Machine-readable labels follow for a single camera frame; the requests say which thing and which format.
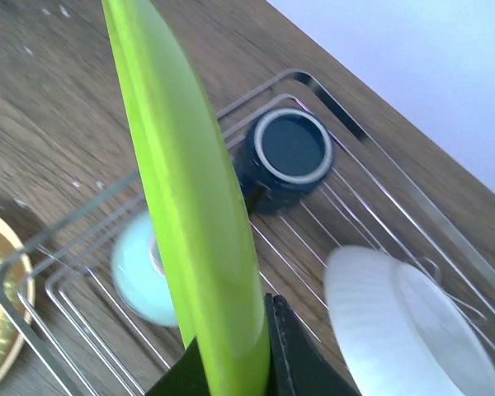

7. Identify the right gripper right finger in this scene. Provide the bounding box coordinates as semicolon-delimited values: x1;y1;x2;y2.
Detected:
265;293;359;396

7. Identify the light green ceramic bowl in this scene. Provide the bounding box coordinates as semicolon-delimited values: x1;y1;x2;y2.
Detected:
111;210;178;328

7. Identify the orange woven-pattern plate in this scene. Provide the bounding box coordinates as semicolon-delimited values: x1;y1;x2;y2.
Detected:
0;217;35;382

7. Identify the lime green plate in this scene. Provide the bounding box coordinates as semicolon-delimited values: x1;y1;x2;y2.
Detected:
102;1;270;395

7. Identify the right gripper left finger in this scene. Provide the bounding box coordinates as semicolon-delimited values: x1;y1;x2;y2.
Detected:
146;338;210;396

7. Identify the floral patterned orange-rim plate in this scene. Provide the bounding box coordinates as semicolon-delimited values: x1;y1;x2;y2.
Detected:
323;246;495;395

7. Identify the dark blue mug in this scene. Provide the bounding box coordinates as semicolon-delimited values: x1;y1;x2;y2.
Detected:
233;106;335;215

